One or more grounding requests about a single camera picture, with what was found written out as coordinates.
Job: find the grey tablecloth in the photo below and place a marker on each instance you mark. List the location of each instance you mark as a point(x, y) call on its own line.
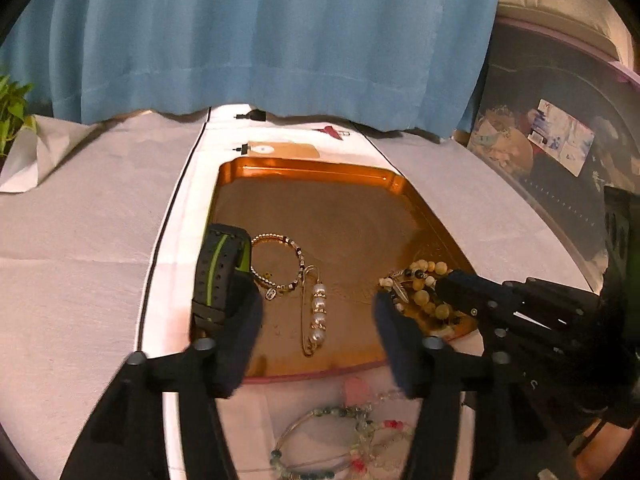
point(75, 270)

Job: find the printed paper card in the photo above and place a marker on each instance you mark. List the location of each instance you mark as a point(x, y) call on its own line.
point(565, 135)

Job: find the blue curtain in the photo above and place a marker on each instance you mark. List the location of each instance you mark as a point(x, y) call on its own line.
point(250, 35)

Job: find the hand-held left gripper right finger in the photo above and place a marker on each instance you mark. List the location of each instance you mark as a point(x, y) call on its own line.
point(397, 350)

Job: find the pearl safety pin brooch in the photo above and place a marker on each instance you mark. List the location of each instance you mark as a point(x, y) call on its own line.
point(319, 305)

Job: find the potted green plant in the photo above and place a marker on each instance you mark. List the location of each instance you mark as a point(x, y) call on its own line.
point(12, 105)

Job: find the copper metal tray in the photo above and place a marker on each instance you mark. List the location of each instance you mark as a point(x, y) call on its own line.
point(325, 225)

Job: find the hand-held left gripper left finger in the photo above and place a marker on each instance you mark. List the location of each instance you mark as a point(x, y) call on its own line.
point(235, 350)

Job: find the person's right forearm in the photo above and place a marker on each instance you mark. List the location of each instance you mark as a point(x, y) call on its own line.
point(610, 460)

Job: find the clear storage bin purple lid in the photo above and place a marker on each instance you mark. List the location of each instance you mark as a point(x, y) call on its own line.
point(560, 220)

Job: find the green bead bangle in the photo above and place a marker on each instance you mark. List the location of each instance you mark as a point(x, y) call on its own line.
point(327, 412)

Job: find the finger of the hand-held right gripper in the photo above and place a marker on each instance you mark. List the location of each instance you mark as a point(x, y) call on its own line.
point(500, 297)
point(550, 342)

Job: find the white lamp-print table runner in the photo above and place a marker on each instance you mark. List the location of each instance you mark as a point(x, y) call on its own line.
point(175, 260)

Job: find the black green smart band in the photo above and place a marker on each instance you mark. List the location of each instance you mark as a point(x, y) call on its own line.
point(215, 270)

